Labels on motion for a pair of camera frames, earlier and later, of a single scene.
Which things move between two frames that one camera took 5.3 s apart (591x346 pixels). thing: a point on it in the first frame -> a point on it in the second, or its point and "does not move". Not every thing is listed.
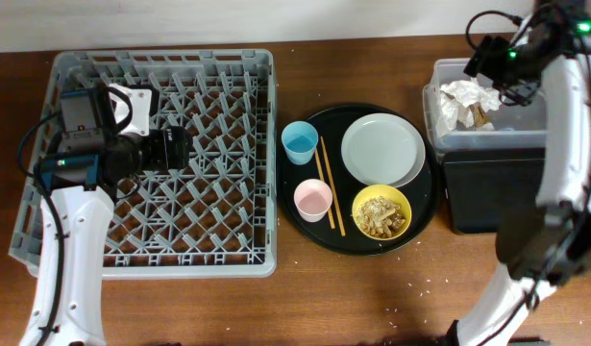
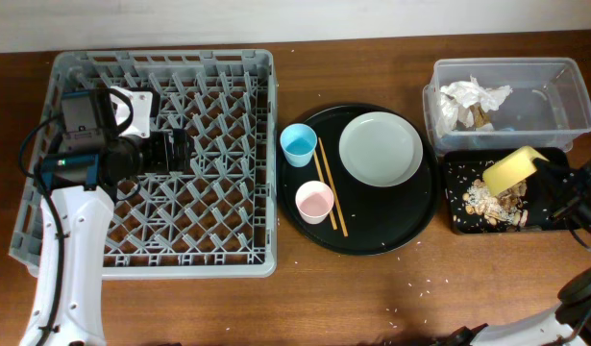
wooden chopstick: [322, 177] does not move
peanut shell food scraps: [379, 216] -> [504, 207]
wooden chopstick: [332, 185] does not move
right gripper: [484, 57] -> [566, 187]
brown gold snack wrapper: [479, 113] does not move
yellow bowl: [381, 211] -> [507, 173]
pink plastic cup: [312, 198] does not move
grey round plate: [383, 149] does not move
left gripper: [164, 160] does not move
